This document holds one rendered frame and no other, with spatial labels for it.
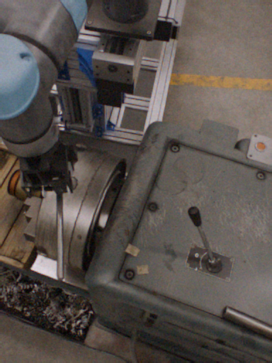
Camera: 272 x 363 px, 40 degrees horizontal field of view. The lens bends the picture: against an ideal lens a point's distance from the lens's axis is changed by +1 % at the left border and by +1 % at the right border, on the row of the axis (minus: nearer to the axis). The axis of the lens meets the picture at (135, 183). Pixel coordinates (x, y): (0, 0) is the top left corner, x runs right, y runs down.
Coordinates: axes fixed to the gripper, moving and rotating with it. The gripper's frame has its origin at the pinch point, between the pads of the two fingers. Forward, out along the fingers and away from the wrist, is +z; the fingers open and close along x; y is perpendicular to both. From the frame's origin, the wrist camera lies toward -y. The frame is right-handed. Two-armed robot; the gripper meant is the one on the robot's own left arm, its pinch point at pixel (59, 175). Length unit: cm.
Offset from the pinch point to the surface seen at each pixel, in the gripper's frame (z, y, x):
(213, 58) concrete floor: 155, -145, 92
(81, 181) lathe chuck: 13.4, -3.7, 2.7
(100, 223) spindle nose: 19.9, 5.0, 5.7
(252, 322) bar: 7.6, 30.4, 32.5
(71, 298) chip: 80, 16, -11
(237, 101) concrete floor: 152, -105, 100
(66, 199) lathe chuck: 13.8, 0.2, -0.8
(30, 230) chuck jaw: 24.1, 3.3, -11.6
